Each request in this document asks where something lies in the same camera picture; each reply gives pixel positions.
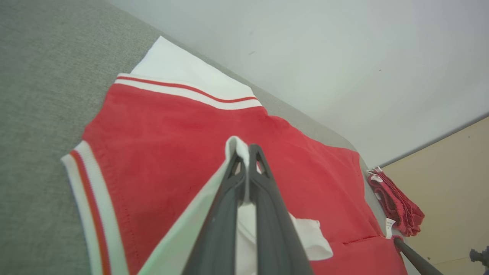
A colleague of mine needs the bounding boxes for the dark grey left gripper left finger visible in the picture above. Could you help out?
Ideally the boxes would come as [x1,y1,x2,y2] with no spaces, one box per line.
[181,147,249,275]

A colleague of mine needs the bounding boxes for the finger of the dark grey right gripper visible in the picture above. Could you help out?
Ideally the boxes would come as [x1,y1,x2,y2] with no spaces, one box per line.
[393,236,444,275]

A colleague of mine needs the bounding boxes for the red folded cloth white labels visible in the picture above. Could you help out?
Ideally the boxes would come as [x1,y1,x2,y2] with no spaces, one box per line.
[367,166,425,237]

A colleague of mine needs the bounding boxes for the small black stand part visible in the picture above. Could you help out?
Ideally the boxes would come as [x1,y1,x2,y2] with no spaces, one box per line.
[469,246,489,266]

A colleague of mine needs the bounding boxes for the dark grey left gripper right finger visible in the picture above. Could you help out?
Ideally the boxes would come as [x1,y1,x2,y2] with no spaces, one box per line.
[248,144,314,275]

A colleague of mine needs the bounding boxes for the red garment white ribbed trim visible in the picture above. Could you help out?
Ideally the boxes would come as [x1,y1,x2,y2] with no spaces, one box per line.
[61,36,409,275]

